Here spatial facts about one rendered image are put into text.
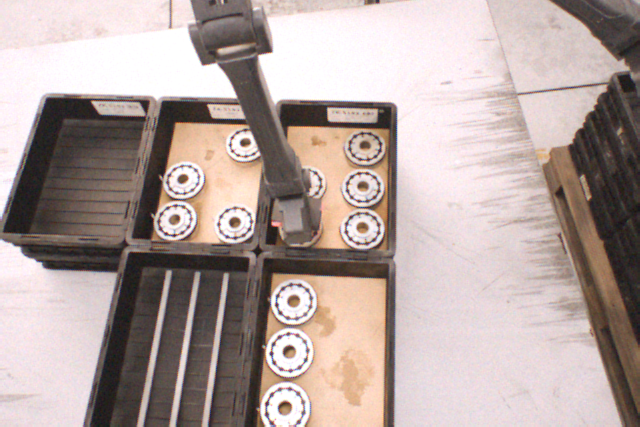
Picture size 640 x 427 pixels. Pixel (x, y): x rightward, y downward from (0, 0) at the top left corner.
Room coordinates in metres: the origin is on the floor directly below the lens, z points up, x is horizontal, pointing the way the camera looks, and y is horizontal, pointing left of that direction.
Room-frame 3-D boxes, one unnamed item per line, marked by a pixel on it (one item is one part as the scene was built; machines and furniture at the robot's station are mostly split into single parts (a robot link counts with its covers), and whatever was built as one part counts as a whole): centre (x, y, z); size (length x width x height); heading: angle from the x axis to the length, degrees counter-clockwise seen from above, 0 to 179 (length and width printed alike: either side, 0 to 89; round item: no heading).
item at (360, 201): (0.63, -0.10, 0.86); 0.10 x 0.10 x 0.01
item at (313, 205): (0.54, 0.06, 0.98); 0.10 x 0.07 x 0.07; 76
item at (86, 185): (0.74, 0.56, 0.87); 0.40 x 0.30 x 0.11; 171
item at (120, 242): (0.74, 0.56, 0.92); 0.40 x 0.30 x 0.02; 171
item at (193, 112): (0.69, 0.27, 0.87); 0.40 x 0.30 x 0.11; 171
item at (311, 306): (0.37, 0.09, 0.86); 0.10 x 0.10 x 0.01
